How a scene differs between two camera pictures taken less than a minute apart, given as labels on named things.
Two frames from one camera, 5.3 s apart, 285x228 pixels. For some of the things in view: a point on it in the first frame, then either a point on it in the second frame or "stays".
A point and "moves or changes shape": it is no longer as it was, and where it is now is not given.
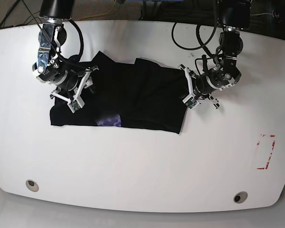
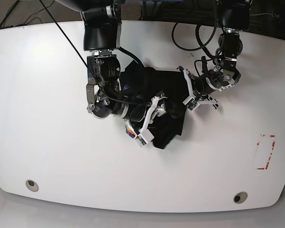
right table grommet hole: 240,197 stays
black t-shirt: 141,94 moves or changes shape
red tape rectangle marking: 258,143 stays
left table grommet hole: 32,185 stays
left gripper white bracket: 77,102 -> 145,134
